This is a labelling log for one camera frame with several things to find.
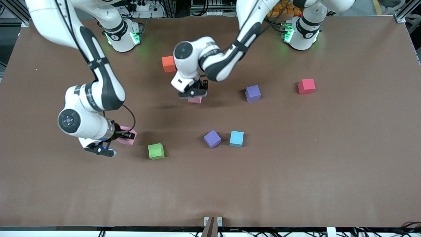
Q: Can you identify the green foam cube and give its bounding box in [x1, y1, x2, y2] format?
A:
[148, 143, 165, 161]

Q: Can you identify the purple foam cube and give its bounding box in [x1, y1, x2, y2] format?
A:
[245, 85, 261, 103]
[204, 129, 222, 149]

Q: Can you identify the cyan foam cube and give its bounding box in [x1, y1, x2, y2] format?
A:
[229, 130, 244, 147]

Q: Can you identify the orange foam cube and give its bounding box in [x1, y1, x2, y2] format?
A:
[162, 56, 177, 73]

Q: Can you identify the brown table cover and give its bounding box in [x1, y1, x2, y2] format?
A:
[0, 16, 421, 228]

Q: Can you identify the grey socket box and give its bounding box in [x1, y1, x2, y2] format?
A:
[190, 0, 237, 17]

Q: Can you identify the white power strip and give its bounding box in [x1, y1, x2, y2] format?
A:
[133, 0, 165, 18]

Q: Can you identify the pile of orange items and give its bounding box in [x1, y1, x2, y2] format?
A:
[266, 0, 301, 17]

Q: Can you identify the red foam cube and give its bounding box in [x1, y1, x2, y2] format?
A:
[298, 79, 316, 95]

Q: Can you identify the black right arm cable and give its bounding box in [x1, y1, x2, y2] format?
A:
[53, 0, 136, 133]

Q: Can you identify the black table edge rail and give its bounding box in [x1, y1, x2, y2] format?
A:
[0, 225, 421, 232]

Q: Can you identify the silver metal table bracket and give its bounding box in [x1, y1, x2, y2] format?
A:
[204, 216, 223, 227]

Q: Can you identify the brown tapered post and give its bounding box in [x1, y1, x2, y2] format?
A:
[201, 216, 218, 237]

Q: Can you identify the grey aluminium frame post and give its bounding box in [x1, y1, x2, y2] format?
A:
[0, 0, 32, 27]
[396, 0, 421, 24]

